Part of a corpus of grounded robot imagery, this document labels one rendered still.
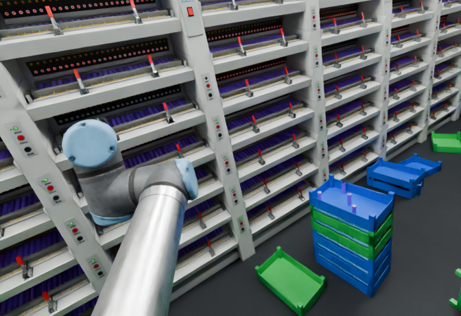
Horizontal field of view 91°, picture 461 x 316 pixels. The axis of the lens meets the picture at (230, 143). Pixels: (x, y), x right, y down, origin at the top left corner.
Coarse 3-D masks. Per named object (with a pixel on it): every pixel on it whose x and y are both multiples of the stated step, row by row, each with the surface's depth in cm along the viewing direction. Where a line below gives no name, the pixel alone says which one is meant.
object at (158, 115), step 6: (174, 108) 105; (180, 108) 106; (186, 108) 108; (156, 114) 101; (162, 114) 103; (138, 120) 98; (144, 120) 99; (150, 120) 101; (156, 120) 101; (114, 126) 95; (120, 126) 95; (126, 126) 96; (132, 126) 97; (138, 126) 97; (60, 144) 87
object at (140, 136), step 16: (176, 96) 114; (192, 96) 112; (112, 112) 102; (192, 112) 107; (48, 128) 91; (144, 128) 98; (160, 128) 97; (176, 128) 102; (48, 144) 83; (128, 144) 93; (64, 160) 83
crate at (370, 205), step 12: (336, 180) 121; (312, 192) 111; (324, 192) 121; (336, 192) 119; (348, 192) 117; (360, 192) 112; (372, 192) 107; (312, 204) 114; (324, 204) 107; (336, 204) 110; (360, 204) 107; (372, 204) 106; (384, 204) 104; (348, 216) 98; (360, 216) 94; (372, 216) 90; (384, 216) 96; (372, 228) 92
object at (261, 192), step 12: (300, 156) 160; (312, 156) 156; (276, 168) 152; (288, 168) 151; (300, 168) 153; (312, 168) 154; (252, 180) 144; (264, 180) 137; (276, 180) 146; (288, 180) 146; (300, 180) 150; (252, 192) 139; (264, 192) 139; (276, 192) 141; (252, 204) 133
